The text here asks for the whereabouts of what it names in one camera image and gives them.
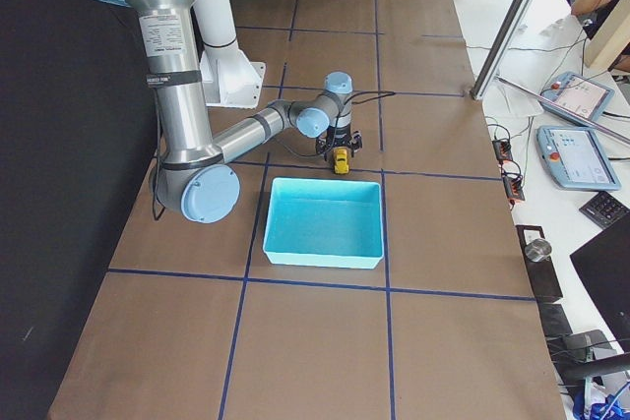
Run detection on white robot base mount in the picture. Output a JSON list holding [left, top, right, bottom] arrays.
[[193, 0, 266, 109]]

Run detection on yellow beetle toy car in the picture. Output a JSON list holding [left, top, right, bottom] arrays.
[[333, 147, 349, 175]]

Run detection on small metal cup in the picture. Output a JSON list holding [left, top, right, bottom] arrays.
[[524, 238, 552, 263]]

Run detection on black keyboard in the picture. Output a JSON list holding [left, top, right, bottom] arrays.
[[579, 191, 629, 229]]

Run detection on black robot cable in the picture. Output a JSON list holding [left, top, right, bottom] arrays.
[[275, 89, 397, 159]]

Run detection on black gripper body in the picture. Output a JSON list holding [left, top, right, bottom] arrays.
[[326, 127, 351, 149]]

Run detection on teach pendant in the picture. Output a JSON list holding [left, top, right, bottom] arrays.
[[540, 72, 614, 121], [536, 126, 621, 191]]

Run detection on light blue plastic bin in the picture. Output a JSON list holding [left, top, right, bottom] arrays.
[[263, 177, 384, 270]]

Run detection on far teach pendant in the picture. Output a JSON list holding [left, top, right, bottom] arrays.
[[540, 72, 614, 121]]

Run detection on aluminium frame post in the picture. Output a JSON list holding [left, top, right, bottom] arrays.
[[471, 0, 533, 100]]

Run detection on long metal rod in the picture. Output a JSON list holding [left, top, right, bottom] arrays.
[[496, 74, 630, 146]]

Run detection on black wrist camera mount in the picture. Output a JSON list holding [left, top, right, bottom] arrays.
[[315, 127, 363, 160]]

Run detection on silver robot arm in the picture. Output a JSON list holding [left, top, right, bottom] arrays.
[[97, 0, 352, 223]]

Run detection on near teach pendant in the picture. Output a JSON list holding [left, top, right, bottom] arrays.
[[536, 126, 621, 191]]

